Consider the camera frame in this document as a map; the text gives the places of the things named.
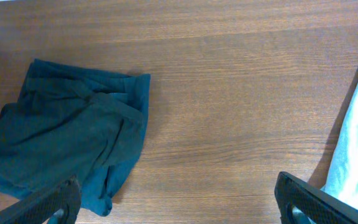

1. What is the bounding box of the dark navy folded garment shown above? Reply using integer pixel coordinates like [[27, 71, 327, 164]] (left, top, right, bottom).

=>
[[0, 59, 151, 217]]

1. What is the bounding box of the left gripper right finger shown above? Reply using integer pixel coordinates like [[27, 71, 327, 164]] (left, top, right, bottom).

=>
[[274, 172, 358, 224]]

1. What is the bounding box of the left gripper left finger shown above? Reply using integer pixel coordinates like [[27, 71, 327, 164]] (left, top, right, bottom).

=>
[[0, 176, 81, 224]]

